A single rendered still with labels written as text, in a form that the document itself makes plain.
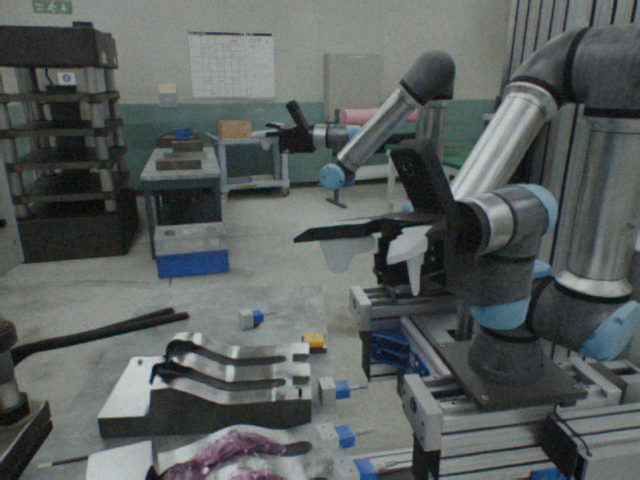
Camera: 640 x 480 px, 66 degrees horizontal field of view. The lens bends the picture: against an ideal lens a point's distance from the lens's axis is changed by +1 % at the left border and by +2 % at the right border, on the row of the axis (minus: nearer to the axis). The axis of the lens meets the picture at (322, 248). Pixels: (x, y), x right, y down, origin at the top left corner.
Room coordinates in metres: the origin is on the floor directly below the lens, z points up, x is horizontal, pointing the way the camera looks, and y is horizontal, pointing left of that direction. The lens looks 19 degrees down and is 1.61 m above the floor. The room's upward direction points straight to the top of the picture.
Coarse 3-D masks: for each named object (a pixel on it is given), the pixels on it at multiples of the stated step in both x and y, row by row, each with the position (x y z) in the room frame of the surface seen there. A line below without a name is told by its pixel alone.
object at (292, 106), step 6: (288, 102) 1.59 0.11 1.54; (294, 102) 1.59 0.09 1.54; (288, 108) 1.58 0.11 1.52; (294, 108) 1.58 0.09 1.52; (300, 108) 1.62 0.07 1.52; (294, 114) 1.58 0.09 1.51; (300, 114) 1.60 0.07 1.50; (294, 120) 1.58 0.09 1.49; (300, 120) 1.58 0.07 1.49; (300, 126) 1.58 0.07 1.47; (306, 126) 1.59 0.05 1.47; (300, 132) 1.58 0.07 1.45; (306, 132) 1.58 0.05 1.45
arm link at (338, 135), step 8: (328, 128) 1.56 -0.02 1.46; (336, 128) 1.55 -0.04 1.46; (344, 128) 1.55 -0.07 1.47; (352, 128) 1.54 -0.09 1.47; (360, 128) 1.55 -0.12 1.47; (328, 136) 1.55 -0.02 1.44; (336, 136) 1.54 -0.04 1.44; (344, 136) 1.53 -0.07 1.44; (352, 136) 1.53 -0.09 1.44; (328, 144) 1.55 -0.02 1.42; (336, 144) 1.54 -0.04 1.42; (344, 144) 1.53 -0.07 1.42; (336, 152) 1.54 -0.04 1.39
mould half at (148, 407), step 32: (224, 352) 1.17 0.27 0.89; (256, 352) 1.19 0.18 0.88; (288, 352) 1.18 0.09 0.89; (128, 384) 1.08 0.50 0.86; (160, 384) 0.97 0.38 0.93; (192, 384) 0.99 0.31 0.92; (288, 384) 1.03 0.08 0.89; (128, 416) 0.95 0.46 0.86; (160, 416) 0.95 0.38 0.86; (192, 416) 0.96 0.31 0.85; (224, 416) 0.96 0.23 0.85; (256, 416) 0.97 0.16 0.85; (288, 416) 0.97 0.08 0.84
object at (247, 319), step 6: (240, 312) 1.50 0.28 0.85; (246, 312) 1.50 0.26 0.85; (252, 312) 1.52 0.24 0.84; (258, 312) 1.52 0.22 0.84; (270, 312) 1.54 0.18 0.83; (276, 312) 1.55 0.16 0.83; (240, 318) 1.50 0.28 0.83; (246, 318) 1.48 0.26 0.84; (252, 318) 1.49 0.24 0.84; (258, 318) 1.50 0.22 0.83; (240, 324) 1.50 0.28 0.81; (246, 324) 1.48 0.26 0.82; (252, 324) 1.49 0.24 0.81
